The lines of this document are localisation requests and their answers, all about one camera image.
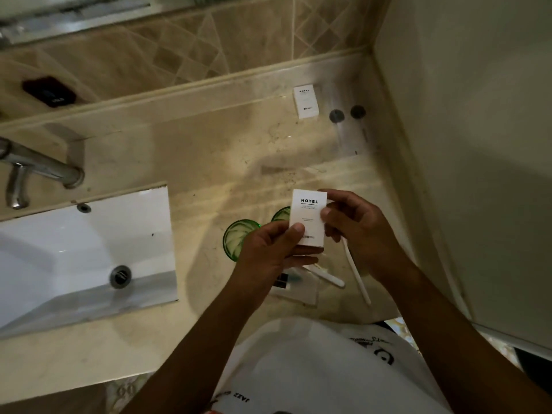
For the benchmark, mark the person's left hand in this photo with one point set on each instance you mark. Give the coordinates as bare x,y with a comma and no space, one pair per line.
267,258

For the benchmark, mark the green glass cup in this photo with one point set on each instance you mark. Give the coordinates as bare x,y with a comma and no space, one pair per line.
237,239
282,214

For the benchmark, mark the person's right forearm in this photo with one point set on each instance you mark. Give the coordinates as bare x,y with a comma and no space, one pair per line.
465,349

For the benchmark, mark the white toothbrush black bristles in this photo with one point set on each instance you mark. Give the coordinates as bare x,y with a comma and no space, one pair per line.
355,271
330,278

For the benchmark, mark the clear packet with round sticker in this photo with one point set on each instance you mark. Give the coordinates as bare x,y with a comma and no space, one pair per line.
337,115
358,112

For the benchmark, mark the person's left forearm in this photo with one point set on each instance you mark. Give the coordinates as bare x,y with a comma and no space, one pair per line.
198,357

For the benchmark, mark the wall mirror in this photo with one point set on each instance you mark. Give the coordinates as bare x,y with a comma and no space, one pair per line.
86,12

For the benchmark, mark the black wall switch blue mark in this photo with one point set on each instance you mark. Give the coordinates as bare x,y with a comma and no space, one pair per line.
49,92

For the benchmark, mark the white sink basin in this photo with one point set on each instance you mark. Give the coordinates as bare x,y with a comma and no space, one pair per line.
64,254

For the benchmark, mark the clear packet with black label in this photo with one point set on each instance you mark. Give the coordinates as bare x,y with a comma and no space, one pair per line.
297,291

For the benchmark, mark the white hotel box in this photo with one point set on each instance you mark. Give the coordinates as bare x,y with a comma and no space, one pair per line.
306,102
307,211

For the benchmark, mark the chrome faucet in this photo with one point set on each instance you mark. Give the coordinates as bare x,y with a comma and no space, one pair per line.
39,163

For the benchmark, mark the person's white shirt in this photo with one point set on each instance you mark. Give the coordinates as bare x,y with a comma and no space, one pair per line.
327,370

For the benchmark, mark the black floor mat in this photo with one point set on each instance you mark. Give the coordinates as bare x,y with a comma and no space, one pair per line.
537,370

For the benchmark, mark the person's right hand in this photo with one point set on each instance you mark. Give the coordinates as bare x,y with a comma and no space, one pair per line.
366,237

